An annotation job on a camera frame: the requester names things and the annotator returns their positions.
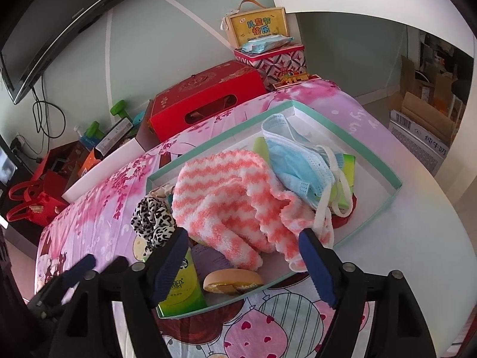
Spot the black television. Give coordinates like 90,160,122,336
0,0,187,105

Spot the pink cartoon printed bed sheet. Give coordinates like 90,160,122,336
35,78,396,358

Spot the white open storage box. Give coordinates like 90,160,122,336
61,140,150,204

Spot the red white patterned box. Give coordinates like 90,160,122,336
234,43,307,84

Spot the leopard print scrunchie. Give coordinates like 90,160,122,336
131,196,176,254

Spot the beige carry case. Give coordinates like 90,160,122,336
222,0,287,51

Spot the pink white fluffy towel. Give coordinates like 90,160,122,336
171,149,334,273

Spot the orange carton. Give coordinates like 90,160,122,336
76,148,101,178

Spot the wall power socket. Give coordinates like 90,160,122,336
9,136,30,157

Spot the purple card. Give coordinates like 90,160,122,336
192,244,233,280

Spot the small yellow red toy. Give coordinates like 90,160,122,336
272,68,322,90

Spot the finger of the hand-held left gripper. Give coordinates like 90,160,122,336
97,255,129,287
28,254,97,319

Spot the red gift box with cutout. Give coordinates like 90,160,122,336
149,60,267,142

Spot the wet wipes pack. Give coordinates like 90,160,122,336
240,33,295,55

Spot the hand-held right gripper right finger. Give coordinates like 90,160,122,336
298,228,436,358

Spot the yellow green sponge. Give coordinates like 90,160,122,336
253,136,271,165

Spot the white shallow box teal rim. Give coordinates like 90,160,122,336
146,99,403,319

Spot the silver grey carton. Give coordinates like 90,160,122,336
95,119,133,157

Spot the small black monitor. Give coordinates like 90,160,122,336
0,145,17,187

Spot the printed cardboard box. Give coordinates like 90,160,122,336
388,93,457,176

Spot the brown cardboard box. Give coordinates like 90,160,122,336
399,55,453,120

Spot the blue liquid bottle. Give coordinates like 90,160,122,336
75,125,94,150

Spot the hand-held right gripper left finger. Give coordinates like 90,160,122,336
54,227,191,358

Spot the dark red cardboard box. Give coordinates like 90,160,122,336
32,142,94,195

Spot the black cable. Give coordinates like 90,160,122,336
32,86,68,153

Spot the blue face mask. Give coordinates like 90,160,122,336
261,114,330,157
266,140,354,249

